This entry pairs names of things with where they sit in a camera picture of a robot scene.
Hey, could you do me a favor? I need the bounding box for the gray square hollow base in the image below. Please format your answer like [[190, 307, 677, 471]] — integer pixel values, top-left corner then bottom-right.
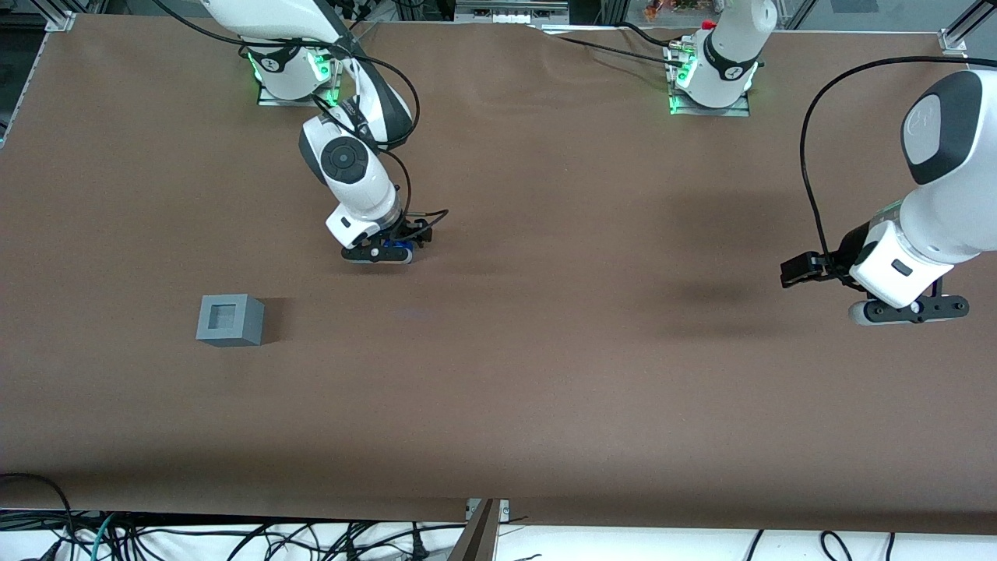
[[195, 293, 266, 348]]

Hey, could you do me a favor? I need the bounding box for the black base cable bundle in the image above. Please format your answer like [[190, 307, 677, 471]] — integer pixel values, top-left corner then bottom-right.
[[331, 0, 384, 32]]

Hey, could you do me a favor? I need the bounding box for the thick black floor cable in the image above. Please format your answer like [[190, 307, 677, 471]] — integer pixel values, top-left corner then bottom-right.
[[0, 472, 76, 561]]

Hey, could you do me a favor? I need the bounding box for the aluminium frame profile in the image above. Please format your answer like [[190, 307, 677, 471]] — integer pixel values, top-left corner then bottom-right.
[[955, 0, 997, 41]]

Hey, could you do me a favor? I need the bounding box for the looped black floor cable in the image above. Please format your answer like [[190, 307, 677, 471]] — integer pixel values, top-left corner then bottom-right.
[[819, 530, 856, 561]]

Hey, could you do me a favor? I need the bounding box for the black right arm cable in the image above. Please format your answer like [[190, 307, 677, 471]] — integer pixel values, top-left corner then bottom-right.
[[152, 0, 451, 235]]

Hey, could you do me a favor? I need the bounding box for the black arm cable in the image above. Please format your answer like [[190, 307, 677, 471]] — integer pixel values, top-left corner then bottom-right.
[[152, 0, 451, 235], [800, 55, 968, 272]]

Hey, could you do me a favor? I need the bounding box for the silver table edge bracket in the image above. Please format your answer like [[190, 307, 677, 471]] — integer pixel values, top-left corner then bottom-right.
[[465, 498, 512, 523]]

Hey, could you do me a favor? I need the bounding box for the brown table cover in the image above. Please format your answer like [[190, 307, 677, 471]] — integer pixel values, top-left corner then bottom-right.
[[0, 14, 997, 536]]

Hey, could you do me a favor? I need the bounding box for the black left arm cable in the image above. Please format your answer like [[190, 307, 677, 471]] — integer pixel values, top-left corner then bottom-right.
[[800, 55, 968, 272]]

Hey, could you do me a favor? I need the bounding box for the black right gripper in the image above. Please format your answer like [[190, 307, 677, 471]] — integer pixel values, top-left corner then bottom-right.
[[380, 212, 435, 249]]

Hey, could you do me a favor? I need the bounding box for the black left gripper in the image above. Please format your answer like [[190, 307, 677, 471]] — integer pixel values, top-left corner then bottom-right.
[[780, 224, 875, 291]]

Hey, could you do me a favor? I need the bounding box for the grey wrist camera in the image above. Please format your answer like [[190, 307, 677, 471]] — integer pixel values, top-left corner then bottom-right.
[[848, 295, 971, 326], [340, 242, 416, 266]]

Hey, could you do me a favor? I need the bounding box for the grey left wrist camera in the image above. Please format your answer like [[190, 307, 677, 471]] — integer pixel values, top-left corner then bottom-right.
[[848, 295, 971, 326]]

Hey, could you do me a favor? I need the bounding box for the dark table support beam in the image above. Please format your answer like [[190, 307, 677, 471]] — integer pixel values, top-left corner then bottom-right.
[[446, 499, 501, 561]]

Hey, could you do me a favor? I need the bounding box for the white background device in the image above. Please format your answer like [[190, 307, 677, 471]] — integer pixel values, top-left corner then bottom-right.
[[454, 0, 571, 26]]

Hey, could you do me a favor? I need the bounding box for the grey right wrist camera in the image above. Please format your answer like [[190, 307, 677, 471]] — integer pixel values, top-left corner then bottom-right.
[[340, 242, 416, 266]]

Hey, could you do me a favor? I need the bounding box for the black base power cable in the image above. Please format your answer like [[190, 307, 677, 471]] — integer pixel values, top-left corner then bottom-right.
[[617, 21, 690, 52], [537, 31, 688, 69]]

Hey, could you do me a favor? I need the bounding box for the teal floor cable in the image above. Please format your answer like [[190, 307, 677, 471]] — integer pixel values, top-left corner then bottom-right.
[[87, 512, 120, 561]]

